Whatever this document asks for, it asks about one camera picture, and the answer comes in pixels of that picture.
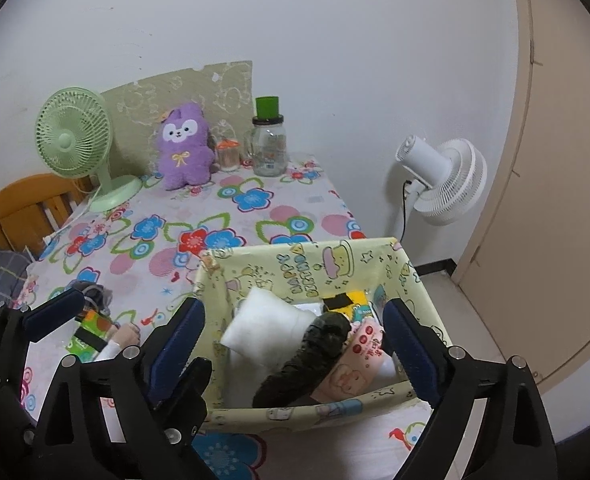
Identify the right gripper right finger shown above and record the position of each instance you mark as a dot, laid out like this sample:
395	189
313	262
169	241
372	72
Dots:
514	440

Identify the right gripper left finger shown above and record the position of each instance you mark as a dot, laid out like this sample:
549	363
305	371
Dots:
131	417

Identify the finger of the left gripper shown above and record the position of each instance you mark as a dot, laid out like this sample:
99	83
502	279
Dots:
18	330

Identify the green orange packet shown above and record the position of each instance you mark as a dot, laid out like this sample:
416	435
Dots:
91	336

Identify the dark grey drawstring pouch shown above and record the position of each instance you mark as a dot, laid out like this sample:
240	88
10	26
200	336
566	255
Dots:
97	297

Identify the white soft pillow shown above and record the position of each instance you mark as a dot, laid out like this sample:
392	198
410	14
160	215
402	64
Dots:
266	330

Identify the floral tablecloth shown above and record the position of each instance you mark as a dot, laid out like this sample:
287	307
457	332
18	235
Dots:
148	251

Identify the dark green rolled cloth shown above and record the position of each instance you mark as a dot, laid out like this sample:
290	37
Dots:
321	347

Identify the beige door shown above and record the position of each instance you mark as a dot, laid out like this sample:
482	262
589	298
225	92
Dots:
526	270

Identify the pink printed packet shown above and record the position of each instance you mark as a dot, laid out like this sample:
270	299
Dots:
357	367

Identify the yellow black sponge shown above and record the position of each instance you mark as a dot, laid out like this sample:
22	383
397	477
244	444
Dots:
354	305

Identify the green desk fan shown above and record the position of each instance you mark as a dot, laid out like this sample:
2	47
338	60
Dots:
74	137

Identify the yellow fabric storage box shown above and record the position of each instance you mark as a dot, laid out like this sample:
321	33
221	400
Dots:
303	274

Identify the purple plush toy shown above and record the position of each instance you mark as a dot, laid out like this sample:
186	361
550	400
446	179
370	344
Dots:
184	157

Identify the white standing fan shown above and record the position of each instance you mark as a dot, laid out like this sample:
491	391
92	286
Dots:
447	180

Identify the toothpick holder orange lid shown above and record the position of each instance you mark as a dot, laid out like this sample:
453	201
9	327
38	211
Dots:
228	154

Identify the glass jar green lid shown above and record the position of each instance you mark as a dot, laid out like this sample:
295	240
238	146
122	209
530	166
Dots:
267	144

